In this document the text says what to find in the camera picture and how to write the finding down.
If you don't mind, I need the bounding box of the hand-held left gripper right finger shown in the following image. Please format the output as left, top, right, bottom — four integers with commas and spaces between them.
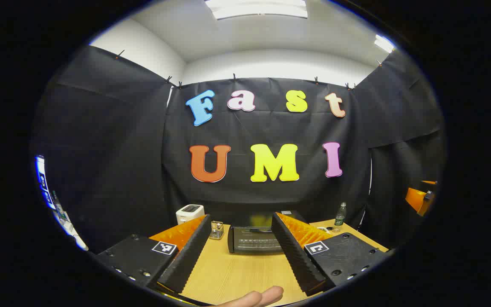
271, 212, 390, 297

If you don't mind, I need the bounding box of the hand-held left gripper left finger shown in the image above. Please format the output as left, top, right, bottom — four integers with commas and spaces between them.
95, 214, 212, 295

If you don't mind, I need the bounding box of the black electric oven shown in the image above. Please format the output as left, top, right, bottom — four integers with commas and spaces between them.
228, 212, 310, 255

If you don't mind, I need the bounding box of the white toaster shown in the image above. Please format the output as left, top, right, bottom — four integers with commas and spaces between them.
176, 204, 205, 225

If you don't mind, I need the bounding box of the clear plastic water bottle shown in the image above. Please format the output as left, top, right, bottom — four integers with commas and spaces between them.
334, 202, 348, 233

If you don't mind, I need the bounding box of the black backdrop cloth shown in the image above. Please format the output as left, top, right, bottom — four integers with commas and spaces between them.
30, 45, 446, 254

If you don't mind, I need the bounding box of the small ceiling light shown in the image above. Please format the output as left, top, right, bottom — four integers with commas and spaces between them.
373, 34, 396, 54

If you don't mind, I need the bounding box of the bright lit window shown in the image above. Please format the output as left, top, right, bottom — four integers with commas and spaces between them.
35, 155, 89, 251

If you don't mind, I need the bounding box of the large ceiling light panel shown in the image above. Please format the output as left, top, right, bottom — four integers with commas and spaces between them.
204, 0, 309, 20

